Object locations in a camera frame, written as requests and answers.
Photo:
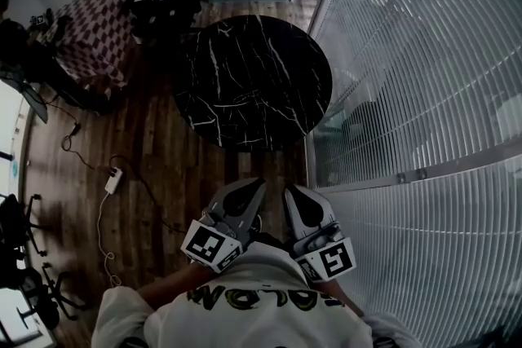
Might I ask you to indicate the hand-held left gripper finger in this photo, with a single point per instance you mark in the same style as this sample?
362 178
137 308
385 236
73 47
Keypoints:
253 212
220 199

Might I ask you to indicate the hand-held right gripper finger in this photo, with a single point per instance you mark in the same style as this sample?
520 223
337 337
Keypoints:
294 216
324 208

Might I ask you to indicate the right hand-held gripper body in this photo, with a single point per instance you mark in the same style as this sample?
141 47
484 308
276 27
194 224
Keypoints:
330 256

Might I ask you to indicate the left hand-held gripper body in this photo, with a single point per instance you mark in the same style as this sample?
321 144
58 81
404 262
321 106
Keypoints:
212 246

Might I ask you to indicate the person's right forearm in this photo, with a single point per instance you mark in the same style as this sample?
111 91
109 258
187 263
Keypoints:
346 297

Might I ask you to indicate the person's left forearm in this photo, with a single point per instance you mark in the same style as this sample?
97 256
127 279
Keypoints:
175 285

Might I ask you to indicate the white printed shirt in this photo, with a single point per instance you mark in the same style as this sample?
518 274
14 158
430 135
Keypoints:
253 318

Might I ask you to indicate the white power strip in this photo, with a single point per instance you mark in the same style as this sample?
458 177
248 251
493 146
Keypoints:
114 179

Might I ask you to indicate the black swivel chair base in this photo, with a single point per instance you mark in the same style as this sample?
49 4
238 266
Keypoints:
32 256

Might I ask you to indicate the checkered cloth covered table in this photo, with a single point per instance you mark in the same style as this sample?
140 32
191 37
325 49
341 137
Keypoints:
95 32

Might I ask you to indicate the white desk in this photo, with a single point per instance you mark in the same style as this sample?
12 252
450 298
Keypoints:
10 134

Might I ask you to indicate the black equipment pile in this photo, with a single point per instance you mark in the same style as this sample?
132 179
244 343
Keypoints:
24 49

